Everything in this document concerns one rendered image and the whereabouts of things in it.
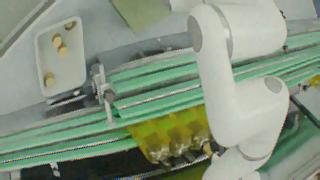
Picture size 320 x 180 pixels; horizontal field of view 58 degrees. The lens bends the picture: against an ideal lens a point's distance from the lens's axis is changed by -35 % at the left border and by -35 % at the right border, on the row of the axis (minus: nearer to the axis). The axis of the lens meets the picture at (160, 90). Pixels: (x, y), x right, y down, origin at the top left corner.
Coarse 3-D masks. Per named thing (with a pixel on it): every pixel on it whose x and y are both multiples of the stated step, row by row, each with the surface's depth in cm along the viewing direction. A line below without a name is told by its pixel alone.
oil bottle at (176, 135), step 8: (152, 120) 110; (160, 120) 108; (168, 120) 108; (176, 120) 107; (160, 128) 105; (168, 128) 105; (176, 128) 104; (184, 128) 104; (168, 136) 102; (176, 136) 101; (184, 136) 101; (176, 144) 99; (184, 144) 99; (176, 152) 100
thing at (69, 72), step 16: (48, 32) 104; (64, 32) 107; (80, 32) 102; (48, 48) 107; (80, 48) 105; (48, 64) 109; (64, 64) 112; (80, 64) 109; (64, 80) 111; (80, 80) 110; (48, 96) 106
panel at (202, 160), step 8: (200, 152) 117; (224, 152) 115; (176, 160) 115; (184, 160) 115; (200, 160) 114; (144, 168) 113; (152, 168) 112; (160, 168) 112; (176, 168) 112; (184, 168) 112; (192, 168) 111; (200, 168) 111; (104, 176) 109; (112, 176) 109; (120, 176) 109; (128, 176) 109; (136, 176) 110; (144, 176) 110; (152, 176) 110; (160, 176) 110; (168, 176) 109; (176, 176) 109; (184, 176) 108; (192, 176) 108; (200, 176) 107
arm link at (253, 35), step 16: (208, 0) 59; (224, 0) 57; (240, 0) 55; (256, 0) 52; (240, 16) 49; (256, 16) 50; (272, 16) 50; (240, 32) 48; (256, 32) 49; (272, 32) 50; (240, 48) 49; (256, 48) 50; (272, 48) 52
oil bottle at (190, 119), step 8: (176, 112) 111; (184, 112) 110; (192, 112) 110; (184, 120) 107; (192, 120) 107; (200, 120) 106; (192, 128) 103; (200, 128) 103; (208, 128) 103; (192, 136) 102; (200, 136) 101; (208, 136) 101; (192, 144) 103
